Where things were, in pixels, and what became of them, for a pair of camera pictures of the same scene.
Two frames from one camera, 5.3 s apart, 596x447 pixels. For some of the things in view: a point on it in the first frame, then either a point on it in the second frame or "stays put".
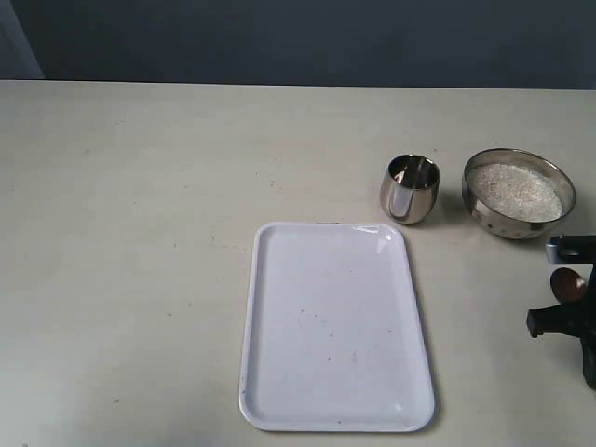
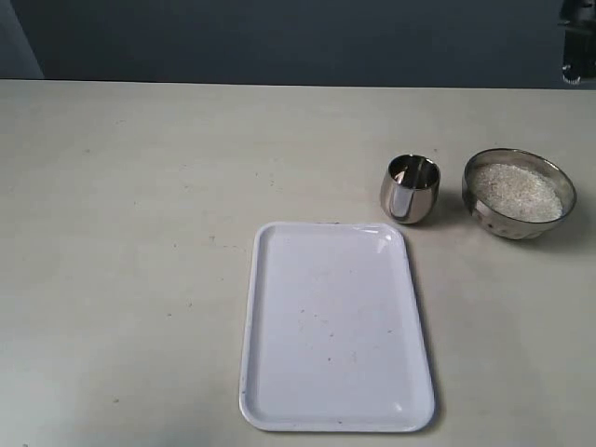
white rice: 516,192 stays put
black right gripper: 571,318 → 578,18
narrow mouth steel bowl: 409,187 stays put
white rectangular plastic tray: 333,334 stays put
